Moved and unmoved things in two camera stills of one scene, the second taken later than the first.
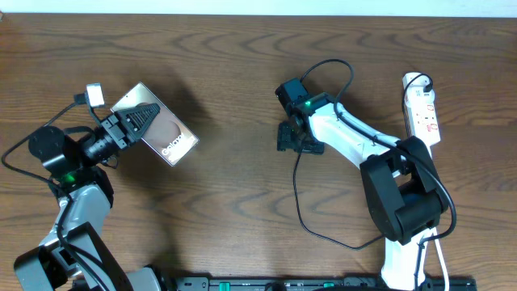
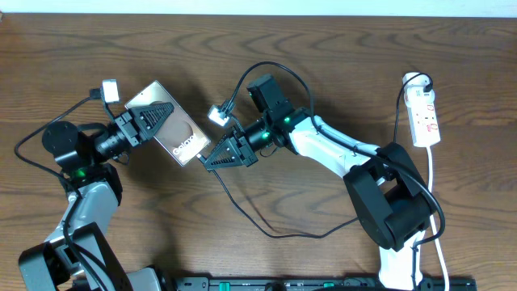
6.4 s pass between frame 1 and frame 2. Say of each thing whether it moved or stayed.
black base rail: stayed
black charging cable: moved
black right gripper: moved
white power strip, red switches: stayed
